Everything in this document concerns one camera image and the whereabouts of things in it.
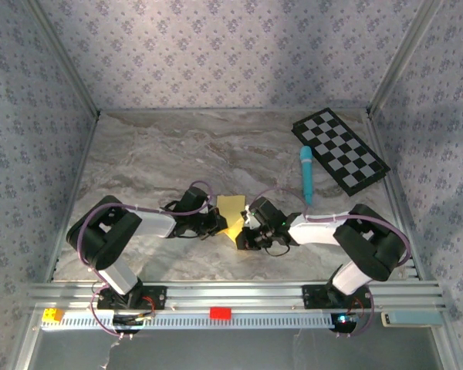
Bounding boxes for yellow cloth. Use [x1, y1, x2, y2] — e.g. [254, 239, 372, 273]
[215, 195, 247, 243]

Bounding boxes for teal cylindrical pen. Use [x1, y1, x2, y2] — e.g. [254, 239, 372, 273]
[299, 146, 314, 205]

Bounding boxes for black and white checkerboard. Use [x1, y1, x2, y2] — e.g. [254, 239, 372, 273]
[291, 107, 392, 197]

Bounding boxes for beige and blue device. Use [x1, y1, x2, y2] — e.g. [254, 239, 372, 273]
[380, 310, 444, 328]

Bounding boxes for yellow toy block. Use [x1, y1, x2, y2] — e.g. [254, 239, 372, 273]
[42, 308, 66, 323]

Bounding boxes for aluminium mounting rail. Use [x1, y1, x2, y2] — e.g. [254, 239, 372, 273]
[26, 280, 448, 314]

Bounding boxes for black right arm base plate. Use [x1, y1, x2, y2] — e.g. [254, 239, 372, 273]
[301, 284, 373, 311]

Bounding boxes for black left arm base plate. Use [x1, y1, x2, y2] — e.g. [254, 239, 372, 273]
[96, 284, 168, 311]

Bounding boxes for white slotted cable duct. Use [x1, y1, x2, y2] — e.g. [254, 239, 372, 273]
[40, 311, 335, 331]

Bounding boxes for black controller board with wires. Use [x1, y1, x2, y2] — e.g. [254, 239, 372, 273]
[111, 314, 155, 335]
[330, 312, 359, 333]

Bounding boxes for aluminium frame bar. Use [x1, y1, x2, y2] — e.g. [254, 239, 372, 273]
[44, 111, 101, 284]
[366, 111, 421, 279]
[99, 107, 370, 116]

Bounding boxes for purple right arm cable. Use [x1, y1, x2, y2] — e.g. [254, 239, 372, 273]
[250, 187, 412, 341]

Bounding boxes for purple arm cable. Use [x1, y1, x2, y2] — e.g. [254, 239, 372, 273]
[250, 187, 412, 341]
[79, 180, 213, 341]

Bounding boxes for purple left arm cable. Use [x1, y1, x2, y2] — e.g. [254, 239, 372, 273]
[79, 180, 213, 341]

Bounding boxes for aluminium frame post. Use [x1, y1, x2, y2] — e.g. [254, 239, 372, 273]
[367, 0, 445, 119]

